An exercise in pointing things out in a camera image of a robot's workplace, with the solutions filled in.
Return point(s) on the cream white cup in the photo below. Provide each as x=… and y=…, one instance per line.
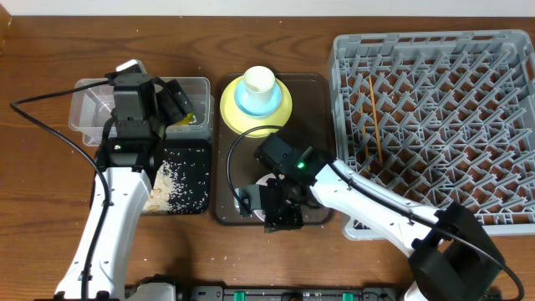
x=259, y=82

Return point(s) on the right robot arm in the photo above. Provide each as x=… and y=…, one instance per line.
x=450, y=255

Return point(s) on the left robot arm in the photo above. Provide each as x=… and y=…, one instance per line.
x=98, y=270

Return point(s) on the clear plastic bin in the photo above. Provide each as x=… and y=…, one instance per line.
x=90, y=108

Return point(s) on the yellow plate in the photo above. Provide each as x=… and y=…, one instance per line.
x=239, y=122

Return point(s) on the grey plastic dishwasher rack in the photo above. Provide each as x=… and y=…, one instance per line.
x=456, y=119

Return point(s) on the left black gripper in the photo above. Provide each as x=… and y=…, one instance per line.
x=165, y=98

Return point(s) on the green orange snack wrapper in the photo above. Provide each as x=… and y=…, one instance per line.
x=188, y=120

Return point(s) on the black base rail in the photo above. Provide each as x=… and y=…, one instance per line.
x=218, y=293

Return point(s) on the rice pile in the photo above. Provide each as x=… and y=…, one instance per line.
x=182, y=184

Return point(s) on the wooden chopstick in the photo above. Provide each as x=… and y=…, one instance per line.
x=376, y=121
x=366, y=149

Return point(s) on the white bowl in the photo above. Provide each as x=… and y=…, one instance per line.
x=264, y=180

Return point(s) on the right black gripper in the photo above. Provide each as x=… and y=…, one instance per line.
x=277, y=221

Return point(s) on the black plastic tray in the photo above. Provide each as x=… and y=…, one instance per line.
x=140, y=155

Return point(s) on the light blue bowl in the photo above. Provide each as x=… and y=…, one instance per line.
x=257, y=104

